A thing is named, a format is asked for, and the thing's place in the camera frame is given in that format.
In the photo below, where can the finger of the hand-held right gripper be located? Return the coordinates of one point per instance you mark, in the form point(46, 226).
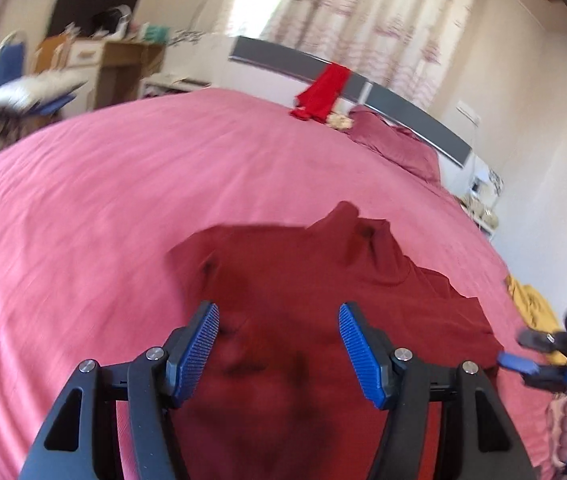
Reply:
point(518, 362)
point(543, 339)

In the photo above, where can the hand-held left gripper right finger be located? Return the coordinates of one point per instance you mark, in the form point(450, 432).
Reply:
point(361, 355)

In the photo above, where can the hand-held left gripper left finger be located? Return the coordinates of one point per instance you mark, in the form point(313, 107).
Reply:
point(196, 355)

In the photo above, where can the dark red shirt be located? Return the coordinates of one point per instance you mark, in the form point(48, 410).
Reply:
point(288, 285)

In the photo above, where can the yellow cloth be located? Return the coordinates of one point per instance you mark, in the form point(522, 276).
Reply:
point(533, 300)

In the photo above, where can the white bedside table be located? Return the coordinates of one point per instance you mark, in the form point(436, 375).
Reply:
point(483, 215)

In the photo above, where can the pink bed blanket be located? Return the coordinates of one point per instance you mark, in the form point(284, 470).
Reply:
point(113, 185)

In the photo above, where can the pink pillow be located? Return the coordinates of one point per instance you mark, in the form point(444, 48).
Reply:
point(393, 140)

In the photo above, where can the small cream cloth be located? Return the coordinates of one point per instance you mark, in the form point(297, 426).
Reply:
point(339, 121)

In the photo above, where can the bright red cloth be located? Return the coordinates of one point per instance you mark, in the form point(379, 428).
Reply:
point(323, 92)

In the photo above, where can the white low shelf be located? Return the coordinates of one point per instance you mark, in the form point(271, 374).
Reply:
point(173, 85)

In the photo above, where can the wooden desk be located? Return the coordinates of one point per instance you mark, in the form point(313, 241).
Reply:
point(123, 70)

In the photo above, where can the grey bed headboard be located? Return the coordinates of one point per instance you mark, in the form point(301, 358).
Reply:
point(283, 57)

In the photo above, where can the white cushion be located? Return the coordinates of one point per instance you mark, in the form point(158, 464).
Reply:
point(28, 91)

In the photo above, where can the white drawer unit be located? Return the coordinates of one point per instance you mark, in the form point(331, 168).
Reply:
point(86, 54)

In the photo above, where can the teal box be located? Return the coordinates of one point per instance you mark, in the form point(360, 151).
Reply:
point(156, 34)

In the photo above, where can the cardboard box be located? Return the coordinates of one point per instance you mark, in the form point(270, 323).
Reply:
point(51, 55)

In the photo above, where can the white patterned curtain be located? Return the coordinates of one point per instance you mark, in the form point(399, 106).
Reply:
point(363, 10)

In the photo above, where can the blue chair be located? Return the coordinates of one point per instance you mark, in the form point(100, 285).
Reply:
point(11, 57)

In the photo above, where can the black television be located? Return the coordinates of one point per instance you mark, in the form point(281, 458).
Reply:
point(88, 10)

